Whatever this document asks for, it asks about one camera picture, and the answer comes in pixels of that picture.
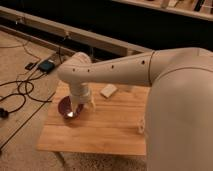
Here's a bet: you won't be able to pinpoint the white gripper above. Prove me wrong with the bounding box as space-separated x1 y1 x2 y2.
69 83 96 115

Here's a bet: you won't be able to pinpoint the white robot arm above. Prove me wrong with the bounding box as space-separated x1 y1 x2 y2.
58 47 213 171

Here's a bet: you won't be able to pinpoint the dark purple bowl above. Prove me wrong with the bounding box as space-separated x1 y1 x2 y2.
58 96 84 119

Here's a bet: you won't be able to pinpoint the beige rectangular block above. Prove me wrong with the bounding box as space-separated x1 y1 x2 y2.
100 84 117 98

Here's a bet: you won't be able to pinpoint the wooden table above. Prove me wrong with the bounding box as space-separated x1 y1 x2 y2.
37 82 149 155

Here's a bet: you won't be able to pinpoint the blue black box device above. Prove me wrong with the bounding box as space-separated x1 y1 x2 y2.
38 60 55 73

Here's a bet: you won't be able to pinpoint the small black adapter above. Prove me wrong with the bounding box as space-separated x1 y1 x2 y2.
25 62 37 70

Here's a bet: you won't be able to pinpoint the long wooden shelf unit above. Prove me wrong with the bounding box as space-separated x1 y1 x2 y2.
0 0 213 56

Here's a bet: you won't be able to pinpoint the black plug on floor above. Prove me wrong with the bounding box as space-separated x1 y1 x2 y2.
0 108 9 119

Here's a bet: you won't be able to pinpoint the black floor cables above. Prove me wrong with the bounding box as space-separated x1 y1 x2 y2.
0 36 68 151

